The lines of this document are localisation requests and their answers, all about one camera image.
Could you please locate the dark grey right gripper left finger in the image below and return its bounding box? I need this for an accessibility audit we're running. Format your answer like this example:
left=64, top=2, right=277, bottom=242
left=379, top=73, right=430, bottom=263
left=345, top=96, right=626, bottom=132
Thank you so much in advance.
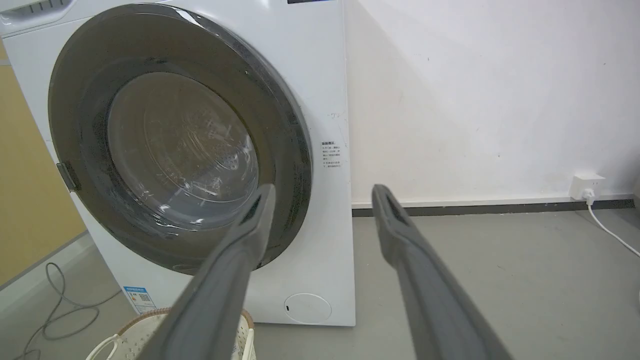
left=137, top=183, right=277, bottom=360

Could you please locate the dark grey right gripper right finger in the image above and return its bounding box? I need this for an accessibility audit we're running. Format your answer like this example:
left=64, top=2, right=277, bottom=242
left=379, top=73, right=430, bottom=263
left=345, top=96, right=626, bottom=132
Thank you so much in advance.
left=371, top=184, right=513, bottom=360

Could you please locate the round dark washing machine door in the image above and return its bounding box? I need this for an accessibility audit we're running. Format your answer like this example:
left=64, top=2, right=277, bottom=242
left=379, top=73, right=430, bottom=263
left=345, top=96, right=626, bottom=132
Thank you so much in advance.
left=48, top=3, right=313, bottom=276

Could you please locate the white front-load washing machine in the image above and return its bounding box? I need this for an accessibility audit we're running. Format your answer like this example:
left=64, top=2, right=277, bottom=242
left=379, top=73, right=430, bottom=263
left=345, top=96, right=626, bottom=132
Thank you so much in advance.
left=0, top=0, right=356, bottom=327

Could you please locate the blue energy label sticker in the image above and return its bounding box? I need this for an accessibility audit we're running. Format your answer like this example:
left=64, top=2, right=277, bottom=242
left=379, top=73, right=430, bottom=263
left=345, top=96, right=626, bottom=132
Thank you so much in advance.
left=123, top=286, right=157, bottom=315

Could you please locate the white woven laundry basket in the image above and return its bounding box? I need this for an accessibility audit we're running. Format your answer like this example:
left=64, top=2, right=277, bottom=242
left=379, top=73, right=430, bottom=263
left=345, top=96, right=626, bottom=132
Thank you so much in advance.
left=85, top=308, right=257, bottom=360

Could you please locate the grey floor cable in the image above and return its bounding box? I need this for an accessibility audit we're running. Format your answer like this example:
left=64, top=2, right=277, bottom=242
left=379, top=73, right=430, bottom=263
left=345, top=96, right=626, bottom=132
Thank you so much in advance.
left=12, top=262, right=122, bottom=360

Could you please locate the white power plug cable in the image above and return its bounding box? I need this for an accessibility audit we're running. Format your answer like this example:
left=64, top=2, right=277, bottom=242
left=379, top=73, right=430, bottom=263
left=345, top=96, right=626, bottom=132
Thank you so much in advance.
left=583, top=188, right=640, bottom=258

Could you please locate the white wall power socket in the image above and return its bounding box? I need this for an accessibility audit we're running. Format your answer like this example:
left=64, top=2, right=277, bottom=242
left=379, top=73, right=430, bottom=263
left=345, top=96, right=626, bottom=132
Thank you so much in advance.
left=570, top=173, right=606, bottom=202

